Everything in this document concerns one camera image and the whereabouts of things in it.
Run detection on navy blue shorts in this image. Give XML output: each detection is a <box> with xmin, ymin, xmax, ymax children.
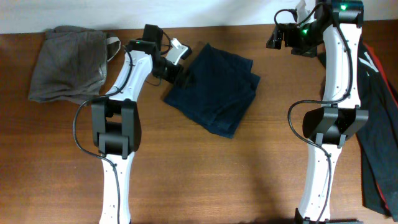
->
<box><xmin>164</xmin><ymin>44</ymin><xmax>261</xmax><ymax>139</ymax></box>

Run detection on black garment with red trim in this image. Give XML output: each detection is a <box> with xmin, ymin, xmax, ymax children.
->
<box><xmin>356</xmin><ymin>40</ymin><xmax>397</xmax><ymax>222</ymax></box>

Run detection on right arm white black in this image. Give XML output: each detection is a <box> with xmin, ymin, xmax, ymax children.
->
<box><xmin>266</xmin><ymin>1</ymin><xmax>369</xmax><ymax>223</ymax></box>

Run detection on grey folded garment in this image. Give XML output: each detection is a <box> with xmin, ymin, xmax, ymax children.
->
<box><xmin>28</xmin><ymin>26</ymin><xmax>121</xmax><ymax>104</ymax></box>

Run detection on right black cable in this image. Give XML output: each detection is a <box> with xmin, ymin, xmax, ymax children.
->
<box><xmin>273</xmin><ymin>1</ymin><xmax>354</xmax><ymax>224</ymax></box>

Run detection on black cable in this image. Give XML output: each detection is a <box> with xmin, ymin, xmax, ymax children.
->
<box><xmin>273</xmin><ymin>1</ymin><xmax>354</xmax><ymax>224</ymax></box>
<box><xmin>72</xmin><ymin>29</ymin><xmax>175</xmax><ymax>224</ymax></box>

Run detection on left black cable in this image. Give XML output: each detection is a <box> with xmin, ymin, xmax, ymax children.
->
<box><xmin>72</xmin><ymin>29</ymin><xmax>175</xmax><ymax>224</ymax></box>

